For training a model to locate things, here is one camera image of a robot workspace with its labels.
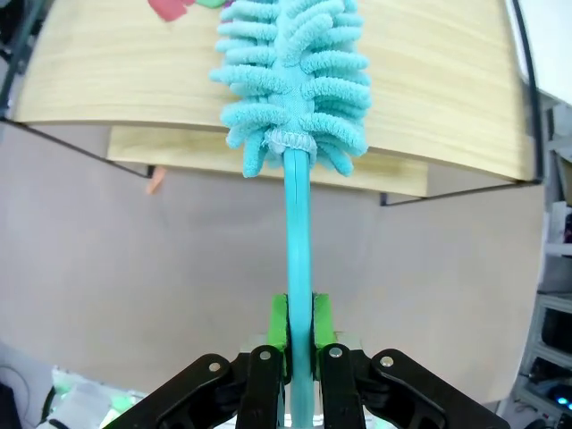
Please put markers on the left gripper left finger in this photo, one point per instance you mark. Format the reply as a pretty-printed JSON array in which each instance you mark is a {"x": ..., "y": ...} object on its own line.
[{"x": 259, "y": 380}]

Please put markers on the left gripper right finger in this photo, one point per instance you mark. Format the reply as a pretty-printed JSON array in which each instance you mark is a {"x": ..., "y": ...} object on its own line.
[{"x": 339, "y": 380}]

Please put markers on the teal microfiber duster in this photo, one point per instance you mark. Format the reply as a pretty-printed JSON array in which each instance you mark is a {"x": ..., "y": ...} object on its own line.
[{"x": 297, "y": 67}]

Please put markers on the two-tier wooden metal shelf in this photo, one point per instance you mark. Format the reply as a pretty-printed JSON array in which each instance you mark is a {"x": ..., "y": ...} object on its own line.
[{"x": 111, "y": 80}]

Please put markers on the equipment rack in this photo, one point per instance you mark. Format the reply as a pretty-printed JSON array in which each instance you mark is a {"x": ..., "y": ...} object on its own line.
[{"x": 556, "y": 313}]

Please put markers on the large green paper scrap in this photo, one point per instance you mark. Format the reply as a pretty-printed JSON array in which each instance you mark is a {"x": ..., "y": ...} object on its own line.
[{"x": 207, "y": 2}]

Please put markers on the red paper scrap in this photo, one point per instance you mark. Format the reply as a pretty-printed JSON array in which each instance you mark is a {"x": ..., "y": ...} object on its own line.
[{"x": 170, "y": 9}]

